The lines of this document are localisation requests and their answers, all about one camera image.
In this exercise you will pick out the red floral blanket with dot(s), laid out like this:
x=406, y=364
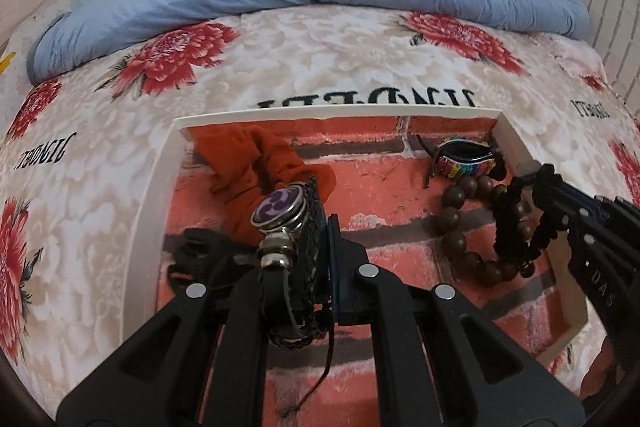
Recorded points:
x=325, y=67

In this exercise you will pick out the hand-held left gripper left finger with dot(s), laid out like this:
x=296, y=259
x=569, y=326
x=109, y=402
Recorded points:
x=245, y=307

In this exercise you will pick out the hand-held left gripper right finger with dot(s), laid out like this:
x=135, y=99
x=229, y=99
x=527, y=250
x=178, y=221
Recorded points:
x=334, y=277

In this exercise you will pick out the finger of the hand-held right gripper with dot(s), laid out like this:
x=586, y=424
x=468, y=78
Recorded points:
x=565, y=222
x=600, y=206

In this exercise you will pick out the orange scrunchie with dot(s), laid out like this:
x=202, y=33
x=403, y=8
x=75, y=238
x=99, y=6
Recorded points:
x=235, y=167

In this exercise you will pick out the yellow tape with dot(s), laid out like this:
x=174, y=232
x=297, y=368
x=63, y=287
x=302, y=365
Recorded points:
x=6, y=62

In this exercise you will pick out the black hair claw clip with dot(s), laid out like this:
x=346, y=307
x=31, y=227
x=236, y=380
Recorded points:
x=200, y=252

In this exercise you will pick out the person's right hand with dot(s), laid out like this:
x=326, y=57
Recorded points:
x=600, y=379

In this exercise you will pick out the white tray with brick lining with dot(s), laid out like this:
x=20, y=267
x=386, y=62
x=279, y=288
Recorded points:
x=380, y=177

